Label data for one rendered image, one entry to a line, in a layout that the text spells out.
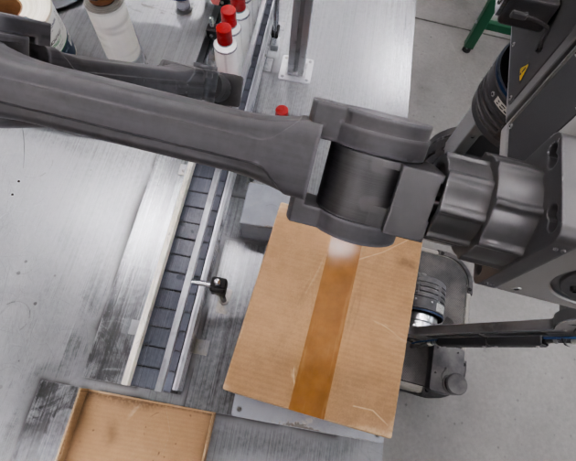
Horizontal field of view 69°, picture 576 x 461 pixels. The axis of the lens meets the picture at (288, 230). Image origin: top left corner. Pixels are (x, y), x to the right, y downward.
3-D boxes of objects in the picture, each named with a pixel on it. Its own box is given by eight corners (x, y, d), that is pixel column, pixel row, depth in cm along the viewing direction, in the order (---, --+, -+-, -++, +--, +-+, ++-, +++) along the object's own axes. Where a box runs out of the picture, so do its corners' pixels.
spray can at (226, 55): (219, 85, 107) (211, 17, 88) (240, 86, 108) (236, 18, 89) (219, 102, 105) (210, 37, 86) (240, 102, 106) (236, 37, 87)
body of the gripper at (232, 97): (198, 69, 92) (189, 65, 85) (244, 77, 92) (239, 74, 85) (195, 100, 94) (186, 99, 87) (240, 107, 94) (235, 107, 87)
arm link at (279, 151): (-134, 126, 34) (-154, -12, 31) (-9, 112, 47) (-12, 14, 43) (403, 256, 34) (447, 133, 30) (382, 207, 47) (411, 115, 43)
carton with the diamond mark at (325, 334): (275, 253, 94) (281, 200, 69) (379, 283, 93) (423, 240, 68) (233, 393, 83) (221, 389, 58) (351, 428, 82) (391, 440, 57)
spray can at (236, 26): (227, 68, 110) (220, -2, 91) (246, 73, 109) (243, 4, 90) (220, 83, 108) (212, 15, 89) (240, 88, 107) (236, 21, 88)
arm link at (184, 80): (-1, 131, 42) (-4, 12, 38) (-42, 117, 43) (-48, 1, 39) (217, 119, 80) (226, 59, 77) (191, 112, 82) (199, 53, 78)
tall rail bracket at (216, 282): (199, 289, 92) (187, 267, 77) (232, 295, 92) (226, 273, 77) (196, 304, 91) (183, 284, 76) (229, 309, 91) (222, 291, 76)
